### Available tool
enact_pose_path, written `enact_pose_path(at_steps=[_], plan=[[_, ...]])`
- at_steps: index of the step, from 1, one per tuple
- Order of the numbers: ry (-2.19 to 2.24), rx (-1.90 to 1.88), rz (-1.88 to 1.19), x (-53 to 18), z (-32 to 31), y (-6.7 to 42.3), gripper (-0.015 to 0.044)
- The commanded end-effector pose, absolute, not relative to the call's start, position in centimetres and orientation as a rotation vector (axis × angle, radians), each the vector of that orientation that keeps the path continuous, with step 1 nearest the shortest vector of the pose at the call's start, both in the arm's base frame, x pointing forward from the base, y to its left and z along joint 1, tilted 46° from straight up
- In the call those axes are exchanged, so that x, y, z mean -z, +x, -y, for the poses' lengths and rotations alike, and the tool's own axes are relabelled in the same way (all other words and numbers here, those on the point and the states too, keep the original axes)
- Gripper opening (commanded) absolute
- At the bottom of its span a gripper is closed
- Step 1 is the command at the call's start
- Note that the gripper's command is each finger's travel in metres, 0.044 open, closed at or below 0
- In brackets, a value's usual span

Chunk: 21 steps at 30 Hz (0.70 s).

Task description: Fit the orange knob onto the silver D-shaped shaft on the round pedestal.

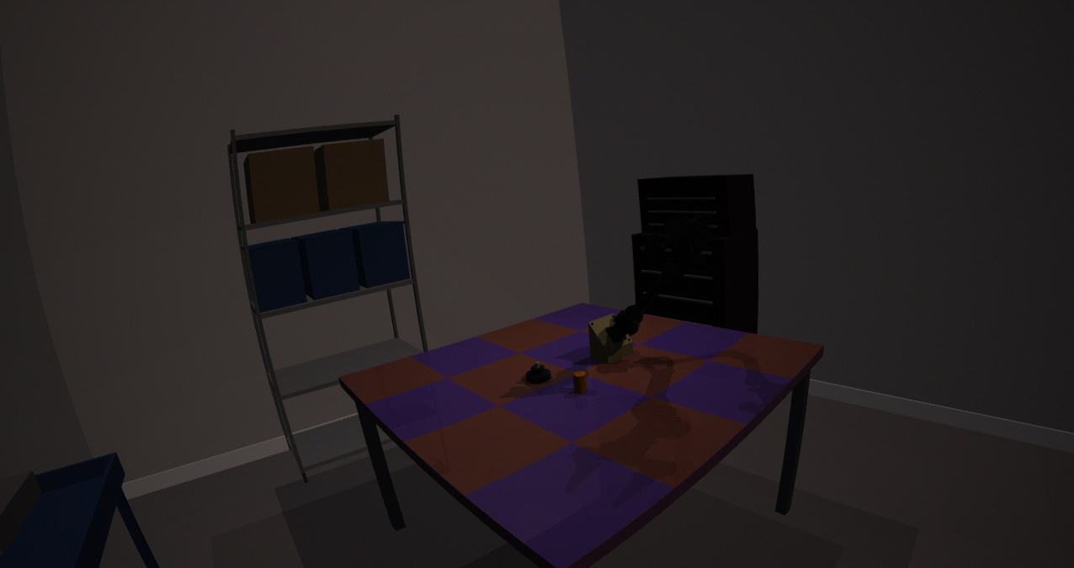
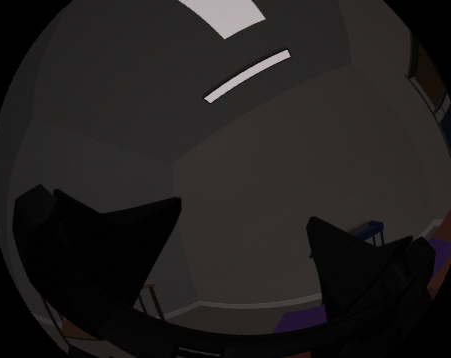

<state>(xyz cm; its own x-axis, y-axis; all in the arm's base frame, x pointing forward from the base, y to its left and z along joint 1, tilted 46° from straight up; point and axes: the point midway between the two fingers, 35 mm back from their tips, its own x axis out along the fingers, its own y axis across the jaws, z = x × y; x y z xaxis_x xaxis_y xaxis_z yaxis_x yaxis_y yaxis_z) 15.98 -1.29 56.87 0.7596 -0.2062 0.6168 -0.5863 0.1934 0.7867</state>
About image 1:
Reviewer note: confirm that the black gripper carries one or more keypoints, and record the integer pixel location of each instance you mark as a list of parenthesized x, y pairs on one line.
[(679, 242)]

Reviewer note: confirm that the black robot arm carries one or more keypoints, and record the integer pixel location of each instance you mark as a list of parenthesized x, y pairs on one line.
[(626, 322)]

